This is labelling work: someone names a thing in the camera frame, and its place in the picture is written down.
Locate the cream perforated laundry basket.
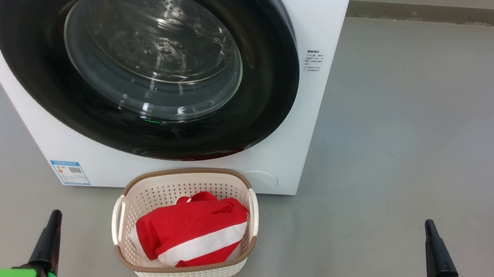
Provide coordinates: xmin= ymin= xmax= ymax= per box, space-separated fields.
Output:
xmin=106 ymin=158 xmax=265 ymax=277

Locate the blue energy label sticker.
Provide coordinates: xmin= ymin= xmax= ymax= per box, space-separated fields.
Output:
xmin=48 ymin=159 xmax=93 ymax=187

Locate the white front-load washing machine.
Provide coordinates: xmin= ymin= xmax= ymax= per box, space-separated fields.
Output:
xmin=0 ymin=0 xmax=352 ymax=213

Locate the round white filter cover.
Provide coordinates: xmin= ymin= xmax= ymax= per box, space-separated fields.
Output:
xmin=240 ymin=169 xmax=279 ymax=195

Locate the red white striped garment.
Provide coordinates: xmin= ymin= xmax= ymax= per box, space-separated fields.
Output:
xmin=126 ymin=184 xmax=251 ymax=274

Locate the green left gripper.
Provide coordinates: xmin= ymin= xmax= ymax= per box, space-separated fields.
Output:
xmin=0 ymin=204 xmax=64 ymax=277

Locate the black washing machine door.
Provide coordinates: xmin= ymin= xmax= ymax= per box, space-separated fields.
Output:
xmin=0 ymin=0 xmax=308 ymax=173

